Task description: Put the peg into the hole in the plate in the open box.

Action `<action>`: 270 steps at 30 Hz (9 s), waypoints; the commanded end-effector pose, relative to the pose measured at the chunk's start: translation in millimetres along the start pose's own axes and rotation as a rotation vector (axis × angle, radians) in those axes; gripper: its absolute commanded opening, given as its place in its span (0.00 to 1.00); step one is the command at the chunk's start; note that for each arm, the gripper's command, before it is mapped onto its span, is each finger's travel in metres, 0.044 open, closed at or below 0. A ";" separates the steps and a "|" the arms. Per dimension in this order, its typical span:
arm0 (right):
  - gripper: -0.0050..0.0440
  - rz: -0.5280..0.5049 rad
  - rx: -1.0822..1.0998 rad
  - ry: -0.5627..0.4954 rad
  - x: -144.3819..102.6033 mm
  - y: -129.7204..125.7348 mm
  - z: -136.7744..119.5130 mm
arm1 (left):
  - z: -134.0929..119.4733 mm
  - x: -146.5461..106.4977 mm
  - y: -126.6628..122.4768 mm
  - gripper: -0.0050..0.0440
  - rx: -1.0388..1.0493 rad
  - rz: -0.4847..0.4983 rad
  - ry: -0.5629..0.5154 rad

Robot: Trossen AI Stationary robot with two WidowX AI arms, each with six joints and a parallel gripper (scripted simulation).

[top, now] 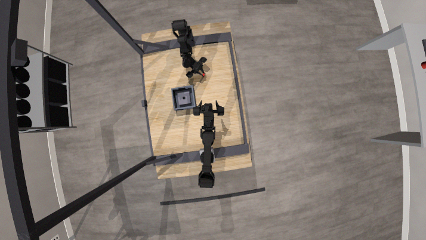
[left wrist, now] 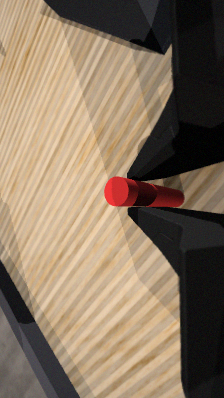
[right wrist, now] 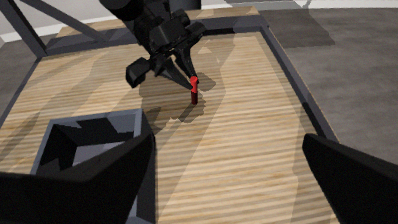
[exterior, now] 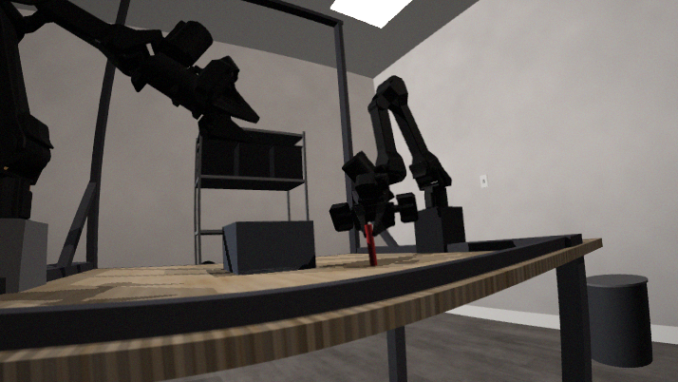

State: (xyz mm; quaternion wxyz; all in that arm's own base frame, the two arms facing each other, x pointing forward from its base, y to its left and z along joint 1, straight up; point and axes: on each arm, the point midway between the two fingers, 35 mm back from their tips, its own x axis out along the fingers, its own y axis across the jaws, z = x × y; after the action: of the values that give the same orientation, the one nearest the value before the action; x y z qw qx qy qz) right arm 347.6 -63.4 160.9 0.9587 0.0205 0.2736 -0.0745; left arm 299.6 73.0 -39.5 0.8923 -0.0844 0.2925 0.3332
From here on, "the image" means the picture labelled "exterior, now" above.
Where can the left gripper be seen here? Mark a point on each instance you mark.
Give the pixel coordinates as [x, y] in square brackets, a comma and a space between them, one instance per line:
[343, 219]

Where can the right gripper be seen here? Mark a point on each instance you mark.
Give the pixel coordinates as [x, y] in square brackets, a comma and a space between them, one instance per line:
[215, 81]

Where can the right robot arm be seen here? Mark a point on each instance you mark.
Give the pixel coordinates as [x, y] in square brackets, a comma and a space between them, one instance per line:
[24, 140]

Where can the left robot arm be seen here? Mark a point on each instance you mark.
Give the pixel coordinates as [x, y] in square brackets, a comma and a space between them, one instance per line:
[425, 168]

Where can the red peg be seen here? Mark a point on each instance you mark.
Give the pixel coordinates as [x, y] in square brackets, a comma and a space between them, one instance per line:
[371, 245]

